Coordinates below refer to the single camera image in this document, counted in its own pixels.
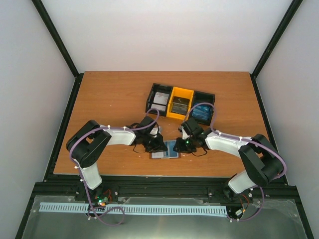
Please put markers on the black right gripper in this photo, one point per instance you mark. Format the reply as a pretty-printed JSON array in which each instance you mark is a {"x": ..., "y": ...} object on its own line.
[{"x": 180, "y": 148}]

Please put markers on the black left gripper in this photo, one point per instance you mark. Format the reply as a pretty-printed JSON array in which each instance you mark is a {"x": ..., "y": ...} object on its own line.
[{"x": 158, "y": 147}]

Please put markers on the white patterned credit card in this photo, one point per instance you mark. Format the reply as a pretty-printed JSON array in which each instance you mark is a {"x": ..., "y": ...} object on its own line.
[{"x": 157, "y": 155}]

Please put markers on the blue credit cards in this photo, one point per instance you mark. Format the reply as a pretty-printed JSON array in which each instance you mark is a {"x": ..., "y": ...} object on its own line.
[{"x": 170, "y": 153}]

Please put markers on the brown leather card holder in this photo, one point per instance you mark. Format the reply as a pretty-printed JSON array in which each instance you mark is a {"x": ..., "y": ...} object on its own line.
[{"x": 169, "y": 154}]

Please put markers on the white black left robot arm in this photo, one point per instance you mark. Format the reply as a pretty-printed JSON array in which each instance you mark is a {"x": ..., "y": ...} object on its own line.
[{"x": 88, "y": 143}]

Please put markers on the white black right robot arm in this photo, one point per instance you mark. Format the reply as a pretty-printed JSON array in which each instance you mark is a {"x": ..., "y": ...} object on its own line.
[{"x": 262, "y": 163}]

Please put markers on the blue credit card stack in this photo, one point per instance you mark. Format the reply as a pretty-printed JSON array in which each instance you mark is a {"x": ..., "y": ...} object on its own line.
[{"x": 202, "y": 112}]

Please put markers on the dark credit card stack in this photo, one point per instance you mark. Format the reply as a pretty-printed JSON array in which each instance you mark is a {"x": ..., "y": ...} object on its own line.
[{"x": 179, "y": 105}]

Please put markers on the silver credit card stack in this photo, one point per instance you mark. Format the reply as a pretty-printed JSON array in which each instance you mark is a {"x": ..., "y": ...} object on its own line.
[{"x": 160, "y": 101}]

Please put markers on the black bin right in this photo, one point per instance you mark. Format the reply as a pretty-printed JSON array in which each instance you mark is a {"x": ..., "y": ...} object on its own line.
[{"x": 202, "y": 98}]

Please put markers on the black bin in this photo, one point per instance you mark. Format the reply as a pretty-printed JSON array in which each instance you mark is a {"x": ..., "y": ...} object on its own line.
[
  {"x": 202, "y": 98},
  {"x": 158, "y": 88}
]

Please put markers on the black bin left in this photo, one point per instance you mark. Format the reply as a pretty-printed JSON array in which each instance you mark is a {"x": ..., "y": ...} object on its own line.
[{"x": 158, "y": 88}]

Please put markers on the metal sheet front plate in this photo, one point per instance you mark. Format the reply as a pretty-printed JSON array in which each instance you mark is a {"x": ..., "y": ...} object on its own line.
[{"x": 269, "y": 219}]

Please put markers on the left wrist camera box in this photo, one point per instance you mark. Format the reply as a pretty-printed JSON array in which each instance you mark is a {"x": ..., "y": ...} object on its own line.
[{"x": 155, "y": 131}]

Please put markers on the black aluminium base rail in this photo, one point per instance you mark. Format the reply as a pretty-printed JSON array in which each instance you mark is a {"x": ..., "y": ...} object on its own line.
[{"x": 212, "y": 190}]

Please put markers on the light blue cable duct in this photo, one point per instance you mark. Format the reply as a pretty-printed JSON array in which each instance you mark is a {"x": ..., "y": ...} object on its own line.
[{"x": 141, "y": 210}]

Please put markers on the black frame post left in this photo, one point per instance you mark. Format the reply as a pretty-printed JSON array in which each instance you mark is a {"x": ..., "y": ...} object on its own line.
[{"x": 43, "y": 13}]

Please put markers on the black frame post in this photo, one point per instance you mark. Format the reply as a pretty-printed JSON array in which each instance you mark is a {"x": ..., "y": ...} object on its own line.
[
  {"x": 284, "y": 23},
  {"x": 43, "y": 13}
]

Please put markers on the black frame post right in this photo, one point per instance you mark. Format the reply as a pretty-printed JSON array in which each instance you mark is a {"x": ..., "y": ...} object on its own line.
[{"x": 284, "y": 23}]

